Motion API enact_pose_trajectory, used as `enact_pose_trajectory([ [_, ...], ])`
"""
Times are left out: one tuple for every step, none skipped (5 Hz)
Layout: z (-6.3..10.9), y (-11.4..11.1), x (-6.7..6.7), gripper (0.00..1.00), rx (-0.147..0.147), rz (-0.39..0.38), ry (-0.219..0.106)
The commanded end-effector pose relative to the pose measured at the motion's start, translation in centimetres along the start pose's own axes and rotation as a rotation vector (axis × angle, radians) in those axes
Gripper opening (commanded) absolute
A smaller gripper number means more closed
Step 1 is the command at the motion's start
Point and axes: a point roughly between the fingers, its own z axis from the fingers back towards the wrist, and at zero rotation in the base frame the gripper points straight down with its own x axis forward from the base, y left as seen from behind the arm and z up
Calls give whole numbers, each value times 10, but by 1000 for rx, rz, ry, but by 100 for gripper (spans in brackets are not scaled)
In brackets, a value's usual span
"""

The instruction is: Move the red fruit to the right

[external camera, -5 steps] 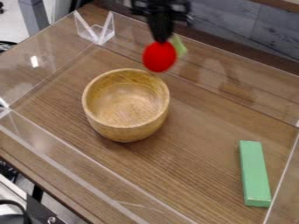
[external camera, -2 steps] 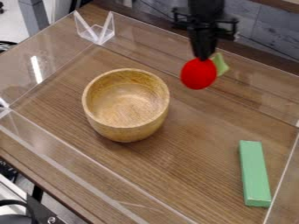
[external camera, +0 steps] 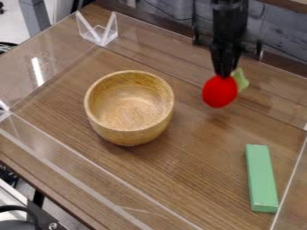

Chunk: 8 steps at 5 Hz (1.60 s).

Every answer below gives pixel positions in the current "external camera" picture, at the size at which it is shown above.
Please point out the red felt fruit green leaf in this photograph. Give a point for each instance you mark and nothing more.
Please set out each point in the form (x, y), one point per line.
(220, 90)

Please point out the grey metal post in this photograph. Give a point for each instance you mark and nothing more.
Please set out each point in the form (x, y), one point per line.
(35, 15)

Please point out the round wooden bowl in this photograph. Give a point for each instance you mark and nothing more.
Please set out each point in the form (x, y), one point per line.
(128, 106)

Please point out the green rectangular block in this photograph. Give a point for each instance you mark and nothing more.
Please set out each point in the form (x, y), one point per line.
(263, 192)

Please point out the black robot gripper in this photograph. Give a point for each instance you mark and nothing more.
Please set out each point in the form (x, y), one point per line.
(220, 26)

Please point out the black clamp with bolt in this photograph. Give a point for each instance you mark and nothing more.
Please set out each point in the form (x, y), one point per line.
(47, 221)

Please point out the clear acrylic tray walls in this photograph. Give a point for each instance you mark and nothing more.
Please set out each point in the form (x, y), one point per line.
(182, 182)

